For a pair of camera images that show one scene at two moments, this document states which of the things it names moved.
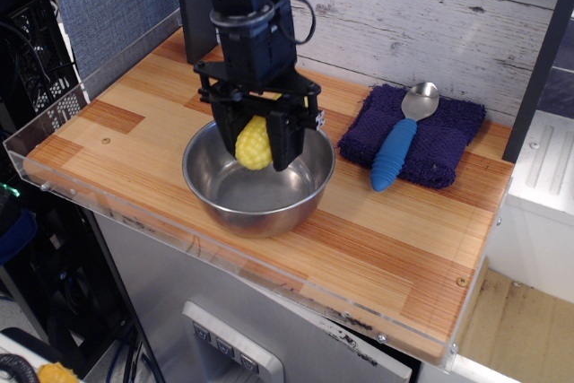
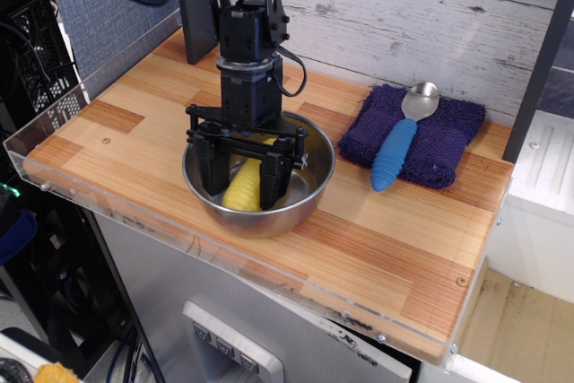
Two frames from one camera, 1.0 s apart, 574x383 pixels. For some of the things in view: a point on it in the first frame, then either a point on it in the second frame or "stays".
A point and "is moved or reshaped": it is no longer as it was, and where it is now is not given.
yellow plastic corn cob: (252, 147) is moved or reshaped
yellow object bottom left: (56, 372) stays
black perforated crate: (39, 81) stays
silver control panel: (232, 352) stays
